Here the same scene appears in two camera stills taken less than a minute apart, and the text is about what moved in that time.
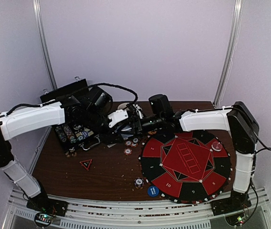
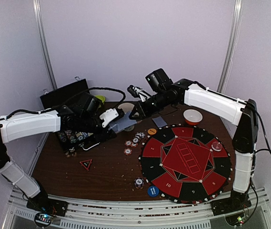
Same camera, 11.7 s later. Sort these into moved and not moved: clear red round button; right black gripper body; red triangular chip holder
Moved: right black gripper body
Not moved: red triangular chip holder; clear red round button
